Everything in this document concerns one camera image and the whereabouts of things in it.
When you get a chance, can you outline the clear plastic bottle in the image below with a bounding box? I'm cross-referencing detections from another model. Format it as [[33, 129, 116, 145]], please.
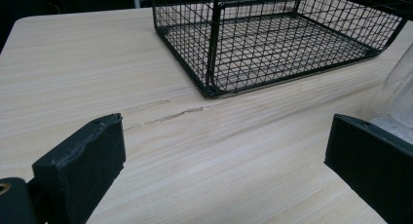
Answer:
[[364, 42, 413, 145]]

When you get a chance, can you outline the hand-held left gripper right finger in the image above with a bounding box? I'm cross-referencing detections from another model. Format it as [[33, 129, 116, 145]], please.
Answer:
[[323, 113, 413, 224]]

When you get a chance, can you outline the black wire mesh basket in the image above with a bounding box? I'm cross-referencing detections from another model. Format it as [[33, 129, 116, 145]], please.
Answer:
[[150, 0, 413, 99]]

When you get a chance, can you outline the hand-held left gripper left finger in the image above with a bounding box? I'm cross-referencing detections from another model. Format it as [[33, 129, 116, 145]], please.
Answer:
[[31, 112, 127, 224]]

